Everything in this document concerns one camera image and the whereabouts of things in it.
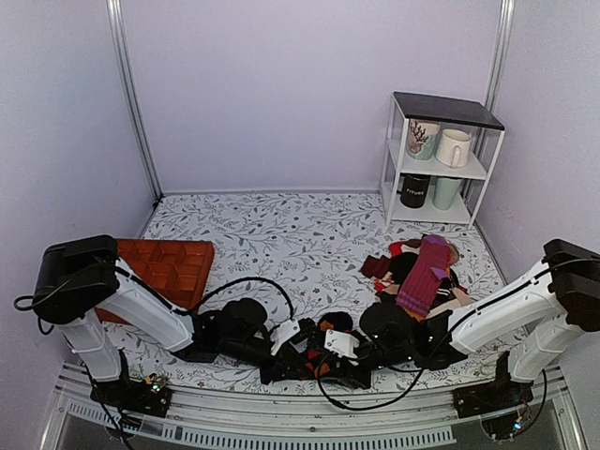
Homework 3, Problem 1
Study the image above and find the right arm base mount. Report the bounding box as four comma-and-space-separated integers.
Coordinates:
452, 352, 533, 441

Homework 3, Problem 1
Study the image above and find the black mug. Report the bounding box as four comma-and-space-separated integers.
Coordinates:
400, 173, 430, 209

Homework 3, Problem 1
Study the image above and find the magenta striped sock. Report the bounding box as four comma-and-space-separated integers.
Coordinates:
397, 235, 452, 319

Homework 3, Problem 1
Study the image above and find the black red orange argyle sock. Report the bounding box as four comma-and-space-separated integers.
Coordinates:
299, 311, 353, 382

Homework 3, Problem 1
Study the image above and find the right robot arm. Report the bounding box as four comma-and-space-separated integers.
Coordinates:
315, 239, 599, 409

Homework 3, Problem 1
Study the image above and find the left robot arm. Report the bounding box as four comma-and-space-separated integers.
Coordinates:
32, 234, 313, 407

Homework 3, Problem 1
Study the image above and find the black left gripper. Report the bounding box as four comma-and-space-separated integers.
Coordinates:
219, 339, 310, 388

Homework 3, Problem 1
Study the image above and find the floral table mat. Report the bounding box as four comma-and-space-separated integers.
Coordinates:
103, 193, 527, 396

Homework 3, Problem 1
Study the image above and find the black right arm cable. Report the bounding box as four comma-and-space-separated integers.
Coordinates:
316, 255, 600, 413

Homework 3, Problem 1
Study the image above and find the pale green mug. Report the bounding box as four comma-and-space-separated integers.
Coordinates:
432, 177, 462, 211

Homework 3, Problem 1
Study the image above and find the floral patterned mug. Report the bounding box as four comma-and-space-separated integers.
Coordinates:
407, 119, 441, 160

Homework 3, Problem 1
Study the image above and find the cream white mug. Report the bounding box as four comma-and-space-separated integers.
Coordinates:
435, 128, 472, 169

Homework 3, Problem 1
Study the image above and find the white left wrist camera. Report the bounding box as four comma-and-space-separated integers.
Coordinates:
270, 319, 300, 356

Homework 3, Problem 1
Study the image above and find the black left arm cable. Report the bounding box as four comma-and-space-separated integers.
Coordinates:
13, 276, 296, 337

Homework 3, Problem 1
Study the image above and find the dark red sock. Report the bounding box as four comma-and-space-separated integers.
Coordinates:
360, 256, 391, 281

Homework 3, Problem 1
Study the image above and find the white metal shelf rack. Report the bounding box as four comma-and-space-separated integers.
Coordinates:
380, 92, 505, 228

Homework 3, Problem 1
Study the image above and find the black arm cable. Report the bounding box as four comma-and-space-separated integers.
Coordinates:
13, 276, 296, 337
316, 255, 600, 413

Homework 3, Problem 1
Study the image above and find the brown wooden compartment tray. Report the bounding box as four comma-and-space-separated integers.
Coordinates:
117, 239, 215, 310

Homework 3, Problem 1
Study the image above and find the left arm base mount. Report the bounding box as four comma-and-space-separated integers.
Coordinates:
90, 351, 173, 418

